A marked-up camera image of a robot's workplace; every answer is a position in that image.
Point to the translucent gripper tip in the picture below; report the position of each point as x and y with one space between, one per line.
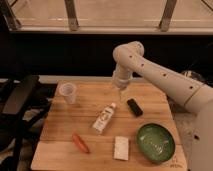
120 93

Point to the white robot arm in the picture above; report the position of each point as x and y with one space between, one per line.
196 97

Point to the black rectangular block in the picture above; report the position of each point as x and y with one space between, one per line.
134 107

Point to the white plastic bottle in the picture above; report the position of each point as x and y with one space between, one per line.
103 118

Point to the clear plastic cup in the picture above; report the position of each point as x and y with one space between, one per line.
68 91

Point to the white sponge block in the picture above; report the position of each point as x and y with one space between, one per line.
121 148

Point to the green bowl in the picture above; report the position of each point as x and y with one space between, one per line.
155 142

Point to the orange carrot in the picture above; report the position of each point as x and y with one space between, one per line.
80 143

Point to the black chair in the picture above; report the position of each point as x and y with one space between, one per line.
23 108

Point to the window frame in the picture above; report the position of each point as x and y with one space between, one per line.
161 17

